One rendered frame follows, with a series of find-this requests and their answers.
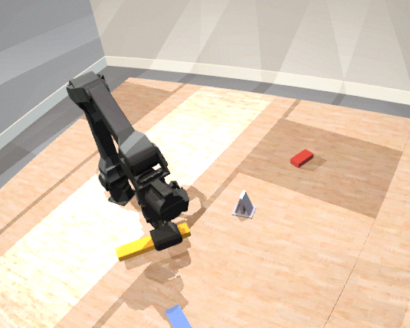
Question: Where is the light blue rectangular block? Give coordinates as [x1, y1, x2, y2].
[165, 304, 192, 328]

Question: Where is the yellow bar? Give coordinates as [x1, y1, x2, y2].
[116, 222, 191, 262]

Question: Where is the red rectangular block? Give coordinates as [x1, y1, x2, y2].
[290, 149, 313, 168]

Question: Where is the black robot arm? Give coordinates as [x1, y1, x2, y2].
[66, 71, 189, 221]

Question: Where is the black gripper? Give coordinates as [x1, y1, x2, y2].
[135, 193, 182, 251]

